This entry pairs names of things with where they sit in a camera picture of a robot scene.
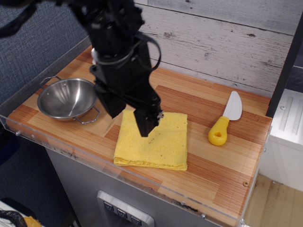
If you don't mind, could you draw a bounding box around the black vertical post right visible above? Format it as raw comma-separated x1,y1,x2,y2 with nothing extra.
266,14,303,118

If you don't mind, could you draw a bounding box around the white aluminium block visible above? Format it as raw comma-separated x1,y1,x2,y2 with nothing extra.
259,89,303,191

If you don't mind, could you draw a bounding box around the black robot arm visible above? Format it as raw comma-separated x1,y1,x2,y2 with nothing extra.
0,0,163,137

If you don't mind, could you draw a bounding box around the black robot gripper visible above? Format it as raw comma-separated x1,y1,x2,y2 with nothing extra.
89,32,163,137

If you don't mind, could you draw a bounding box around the yellow cloth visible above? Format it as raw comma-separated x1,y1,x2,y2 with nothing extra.
113,110,187,171

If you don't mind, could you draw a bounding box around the yellow handled toy knife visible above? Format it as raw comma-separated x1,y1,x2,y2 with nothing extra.
208,91,242,146

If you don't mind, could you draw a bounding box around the stainless steel bowl with handles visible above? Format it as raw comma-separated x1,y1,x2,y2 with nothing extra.
37,75,101,124

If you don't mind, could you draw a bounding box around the black cable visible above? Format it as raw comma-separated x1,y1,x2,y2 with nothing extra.
96,32,162,71

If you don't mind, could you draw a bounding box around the silver control panel with buttons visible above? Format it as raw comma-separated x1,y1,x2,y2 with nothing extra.
97,190,155,227

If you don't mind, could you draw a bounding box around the clear acrylic table guard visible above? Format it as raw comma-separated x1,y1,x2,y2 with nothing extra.
1,39,271,227

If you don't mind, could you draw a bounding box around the white brown plush dog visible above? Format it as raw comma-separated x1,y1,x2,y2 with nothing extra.
91,48,98,65

